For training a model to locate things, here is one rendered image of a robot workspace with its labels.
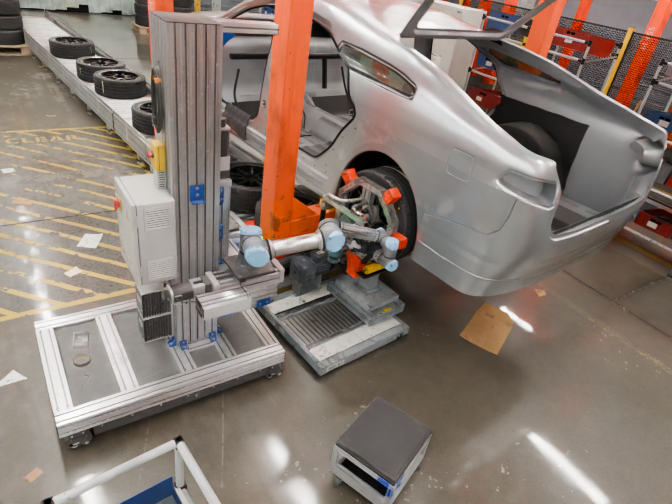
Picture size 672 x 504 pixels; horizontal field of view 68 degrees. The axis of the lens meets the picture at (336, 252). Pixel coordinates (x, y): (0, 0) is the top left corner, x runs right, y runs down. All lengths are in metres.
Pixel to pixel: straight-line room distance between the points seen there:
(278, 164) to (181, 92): 1.06
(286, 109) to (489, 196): 1.33
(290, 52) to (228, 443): 2.24
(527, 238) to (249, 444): 1.89
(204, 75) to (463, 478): 2.48
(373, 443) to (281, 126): 1.91
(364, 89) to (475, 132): 0.88
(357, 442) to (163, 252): 1.36
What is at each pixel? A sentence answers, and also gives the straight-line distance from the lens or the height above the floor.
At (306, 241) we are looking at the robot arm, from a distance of 2.62.
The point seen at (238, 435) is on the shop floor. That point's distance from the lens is 3.01.
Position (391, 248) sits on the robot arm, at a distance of 2.86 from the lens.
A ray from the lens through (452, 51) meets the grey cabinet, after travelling 7.84.
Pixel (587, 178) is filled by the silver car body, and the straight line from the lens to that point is 4.44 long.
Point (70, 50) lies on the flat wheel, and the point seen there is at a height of 0.41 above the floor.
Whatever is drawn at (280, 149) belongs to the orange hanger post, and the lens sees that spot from 3.25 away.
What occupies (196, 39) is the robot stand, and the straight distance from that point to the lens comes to 2.40.
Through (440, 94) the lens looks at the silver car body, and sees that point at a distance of 3.02.
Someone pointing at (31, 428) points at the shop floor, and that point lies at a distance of 3.23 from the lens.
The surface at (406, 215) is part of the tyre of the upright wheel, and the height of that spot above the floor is 1.01.
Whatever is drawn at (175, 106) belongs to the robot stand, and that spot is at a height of 1.68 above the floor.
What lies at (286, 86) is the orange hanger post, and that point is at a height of 1.64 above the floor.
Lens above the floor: 2.39
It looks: 31 degrees down
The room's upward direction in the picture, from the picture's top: 10 degrees clockwise
